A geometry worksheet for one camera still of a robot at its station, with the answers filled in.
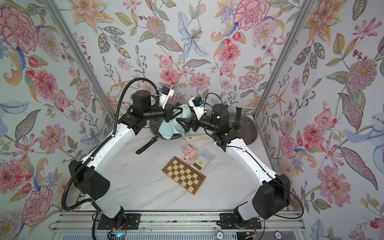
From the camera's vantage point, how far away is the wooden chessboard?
2.78ft

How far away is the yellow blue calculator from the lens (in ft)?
3.08

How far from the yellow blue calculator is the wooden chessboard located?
0.02 meters
